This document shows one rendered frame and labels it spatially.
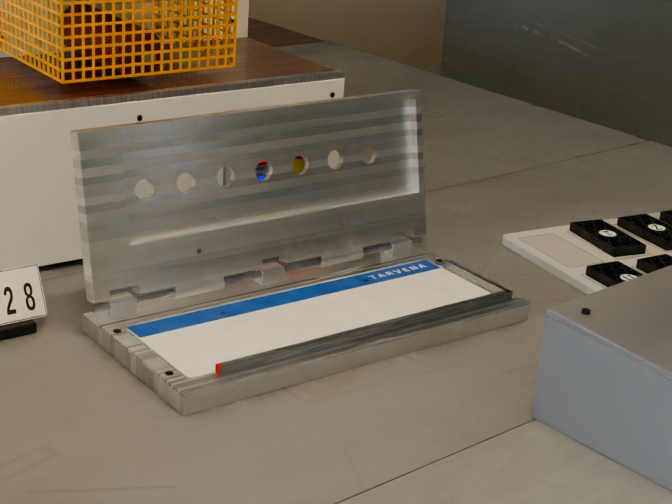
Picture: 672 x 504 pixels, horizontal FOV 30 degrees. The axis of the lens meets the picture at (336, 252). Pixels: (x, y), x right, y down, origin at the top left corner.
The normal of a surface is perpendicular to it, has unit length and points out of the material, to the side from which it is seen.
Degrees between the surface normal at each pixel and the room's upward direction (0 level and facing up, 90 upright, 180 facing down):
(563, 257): 0
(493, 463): 0
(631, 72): 90
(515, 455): 0
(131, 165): 78
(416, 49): 90
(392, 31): 90
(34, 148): 90
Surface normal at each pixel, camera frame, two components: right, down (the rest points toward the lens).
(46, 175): 0.59, 0.33
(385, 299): 0.07, -0.93
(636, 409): -0.75, 0.19
